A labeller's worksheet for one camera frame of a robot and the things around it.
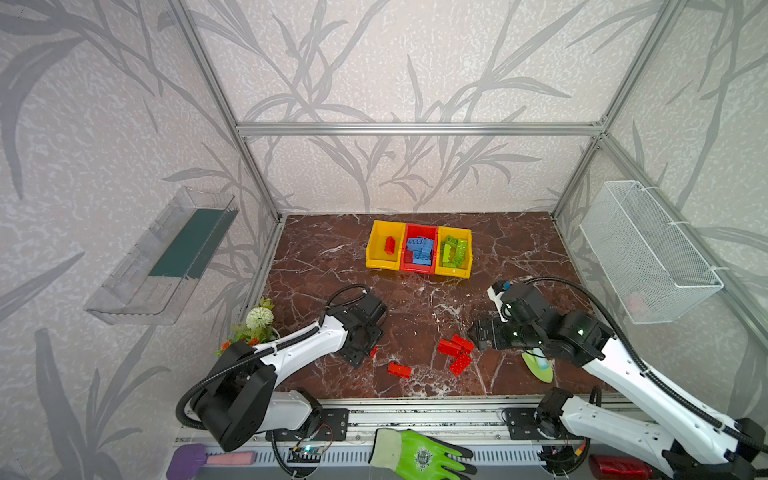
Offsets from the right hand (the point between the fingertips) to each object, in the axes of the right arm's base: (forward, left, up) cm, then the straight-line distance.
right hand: (481, 322), depth 73 cm
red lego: (+37, +24, -16) cm, 47 cm away
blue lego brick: (+35, +15, -13) cm, 40 cm away
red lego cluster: (-1, +7, -16) cm, 17 cm away
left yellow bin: (+33, +29, -18) cm, 48 cm away
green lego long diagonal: (+32, +4, -14) cm, 35 cm away
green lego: (+35, -1, -17) cm, 39 cm away
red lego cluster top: (-1, +2, -14) cm, 14 cm away
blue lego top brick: (+35, +12, -13) cm, 39 cm away
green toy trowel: (-6, -18, -15) cm, 24 cm away
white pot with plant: (0, +56, -3) cm, 57 cm away
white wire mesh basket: (+3, -34, +16) cm, 38 cm away
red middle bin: (+43, +15, -15) cm, 48 cm away
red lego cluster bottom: (-5, +3, -16) cm, 17 cm away
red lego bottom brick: (-7, +20, -16) cm, 26 cm away
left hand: (+2, +26, -14) cm, 30 cm away
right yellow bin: (+26, -1, -16) cm, 30 cm away
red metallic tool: (-28, -27, -15) cm, 41 cm away
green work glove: (-26, +18, -16) cm, 35 cm away
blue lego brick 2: (+32, +13, -15) cm, 38 cm away
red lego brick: (-1, +28, -18) cm, 33 cm away
